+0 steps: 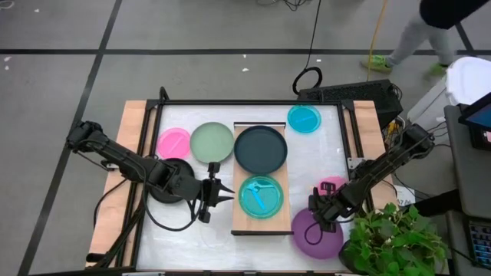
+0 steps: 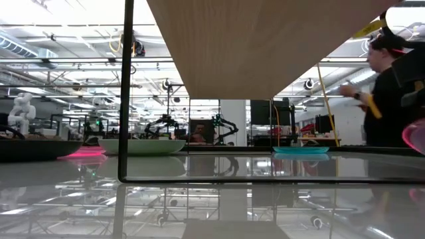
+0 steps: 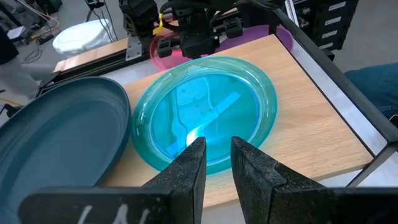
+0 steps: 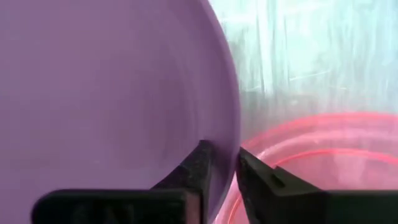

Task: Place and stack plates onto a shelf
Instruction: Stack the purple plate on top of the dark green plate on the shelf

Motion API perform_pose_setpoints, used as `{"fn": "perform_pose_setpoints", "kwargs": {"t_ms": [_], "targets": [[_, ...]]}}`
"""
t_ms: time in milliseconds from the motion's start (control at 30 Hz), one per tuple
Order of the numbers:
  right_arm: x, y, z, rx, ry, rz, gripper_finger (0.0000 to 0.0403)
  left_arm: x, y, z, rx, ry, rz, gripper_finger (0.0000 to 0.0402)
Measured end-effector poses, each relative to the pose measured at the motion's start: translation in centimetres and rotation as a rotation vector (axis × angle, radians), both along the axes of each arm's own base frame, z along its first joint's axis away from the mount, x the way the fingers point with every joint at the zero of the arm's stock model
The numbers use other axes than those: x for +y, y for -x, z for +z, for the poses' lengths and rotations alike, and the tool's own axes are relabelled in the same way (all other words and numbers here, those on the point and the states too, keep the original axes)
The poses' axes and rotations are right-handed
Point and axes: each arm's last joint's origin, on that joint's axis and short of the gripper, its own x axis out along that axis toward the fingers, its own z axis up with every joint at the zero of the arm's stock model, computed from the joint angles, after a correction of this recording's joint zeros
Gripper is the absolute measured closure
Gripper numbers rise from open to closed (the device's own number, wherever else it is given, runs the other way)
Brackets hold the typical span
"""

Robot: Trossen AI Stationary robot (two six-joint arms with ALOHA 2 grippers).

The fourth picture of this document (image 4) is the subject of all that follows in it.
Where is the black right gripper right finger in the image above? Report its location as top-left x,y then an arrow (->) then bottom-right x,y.
235,147 -> 398,224

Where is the pink transparent plate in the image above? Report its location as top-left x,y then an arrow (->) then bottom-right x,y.
214,112 -> 398,224

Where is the purple plate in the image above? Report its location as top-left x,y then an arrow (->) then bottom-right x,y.
0,0 -> 242,224

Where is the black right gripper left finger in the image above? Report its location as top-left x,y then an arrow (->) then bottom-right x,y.
30,139 -> 215,224

